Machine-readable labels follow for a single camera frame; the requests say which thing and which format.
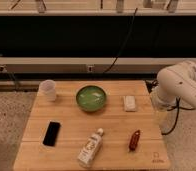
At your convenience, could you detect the red-brown pocket knife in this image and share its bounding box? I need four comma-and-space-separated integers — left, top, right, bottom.
129, 130, 140, 151

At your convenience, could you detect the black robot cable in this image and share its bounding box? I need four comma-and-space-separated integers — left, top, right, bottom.
145, 79, 196, 136

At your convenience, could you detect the black smartphone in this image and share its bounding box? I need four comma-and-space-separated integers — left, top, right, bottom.
43, 122, 61, 146

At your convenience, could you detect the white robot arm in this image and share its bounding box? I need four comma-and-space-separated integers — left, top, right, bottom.
150, 61, 196, 124

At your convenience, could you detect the white plastic bottle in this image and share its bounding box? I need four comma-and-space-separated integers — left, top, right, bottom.
77, 128, 104, 167

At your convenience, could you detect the black hanging cable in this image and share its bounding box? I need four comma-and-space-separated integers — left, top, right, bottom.
103, 7, 139, 74

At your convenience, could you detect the clear plastic cup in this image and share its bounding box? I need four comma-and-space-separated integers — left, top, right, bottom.
39, 80, 56, 101

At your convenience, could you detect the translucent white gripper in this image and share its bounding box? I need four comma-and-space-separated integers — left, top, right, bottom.
150, 91, 171, 125

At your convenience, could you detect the white rectangular block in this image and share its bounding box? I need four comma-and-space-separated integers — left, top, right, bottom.
123, 96, 137, 112

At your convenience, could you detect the green ceramic bowl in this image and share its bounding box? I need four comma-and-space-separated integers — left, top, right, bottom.
76, 85, 107, 112

